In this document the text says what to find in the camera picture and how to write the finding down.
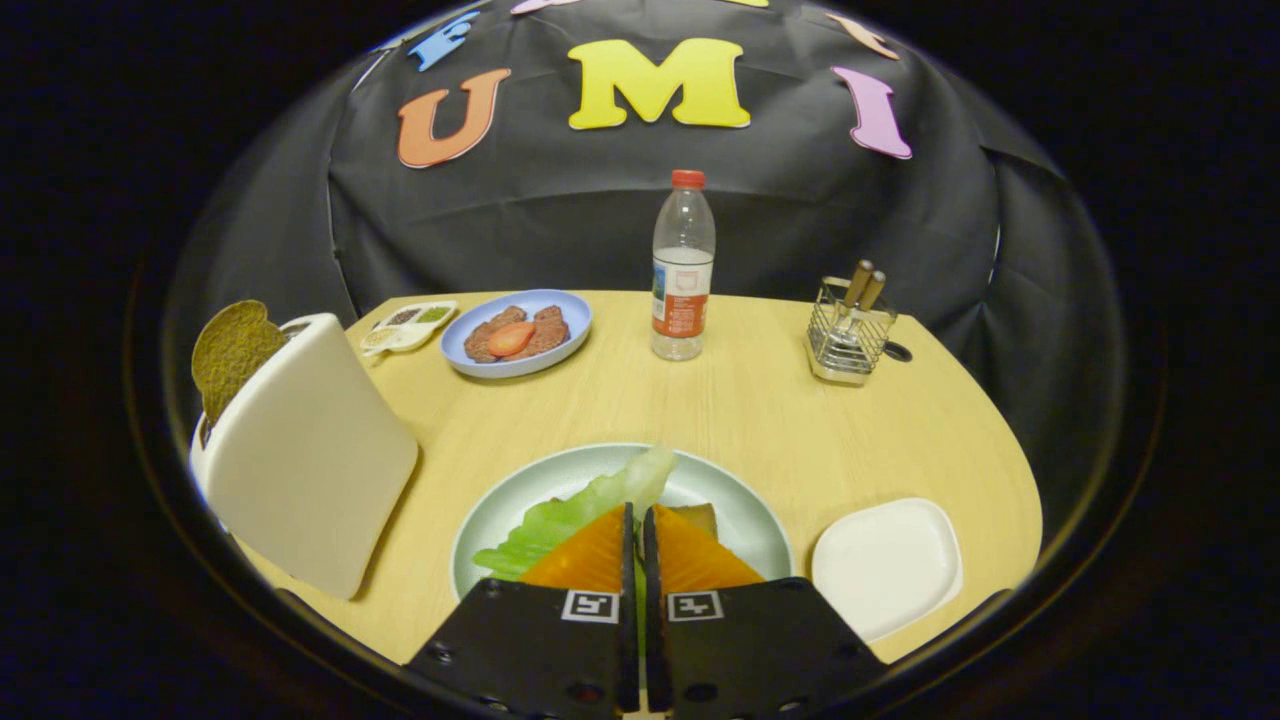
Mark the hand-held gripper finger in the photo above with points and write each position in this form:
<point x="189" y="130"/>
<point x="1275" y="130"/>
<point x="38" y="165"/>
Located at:
<point x="652" y="630"/>
<point x="630" y="620"/>

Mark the green lettuce leaf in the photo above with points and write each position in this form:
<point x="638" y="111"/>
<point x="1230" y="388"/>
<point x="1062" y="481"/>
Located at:
<point x="560" y="520"/>

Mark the brown bread slice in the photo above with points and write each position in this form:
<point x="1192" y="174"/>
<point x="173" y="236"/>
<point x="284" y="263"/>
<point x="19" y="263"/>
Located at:
<point x="235" y="350"/>

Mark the square toast slice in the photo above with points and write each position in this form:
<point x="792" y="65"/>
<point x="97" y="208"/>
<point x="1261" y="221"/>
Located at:
<point x="700" y="518"/>

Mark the pale green plate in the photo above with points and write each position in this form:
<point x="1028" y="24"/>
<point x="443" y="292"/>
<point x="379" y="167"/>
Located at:
<point x="740" y="510"/>

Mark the small white square plate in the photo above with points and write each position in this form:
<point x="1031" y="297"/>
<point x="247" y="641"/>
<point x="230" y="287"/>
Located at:
<point x="885" y="570"/>

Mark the brown meat patty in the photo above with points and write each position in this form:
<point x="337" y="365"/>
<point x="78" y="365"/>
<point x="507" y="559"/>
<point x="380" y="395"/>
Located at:
<point x="480" y="340"/>
<point x="552" y="325"/>

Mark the red tomato slice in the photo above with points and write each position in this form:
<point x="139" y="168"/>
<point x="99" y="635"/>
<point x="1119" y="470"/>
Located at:
<point x="510" y="339"/>

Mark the blue plate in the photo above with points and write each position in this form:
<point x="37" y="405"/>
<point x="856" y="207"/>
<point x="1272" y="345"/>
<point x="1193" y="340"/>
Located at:
<point x="570" y="310"/>

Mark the clear water bottle red cap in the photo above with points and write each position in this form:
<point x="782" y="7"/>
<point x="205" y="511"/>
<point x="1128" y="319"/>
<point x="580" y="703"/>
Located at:
<point x="683" y="300"/>

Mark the white toaster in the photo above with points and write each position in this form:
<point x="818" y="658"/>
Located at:
<point x="310" y="450"/>

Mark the white divided condiment tray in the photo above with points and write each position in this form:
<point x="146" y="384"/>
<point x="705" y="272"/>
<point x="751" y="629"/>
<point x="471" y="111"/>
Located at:
<point x="400" y="338"/>

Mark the black table grommet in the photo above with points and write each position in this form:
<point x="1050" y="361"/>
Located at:
<point x="900" y="352"/>

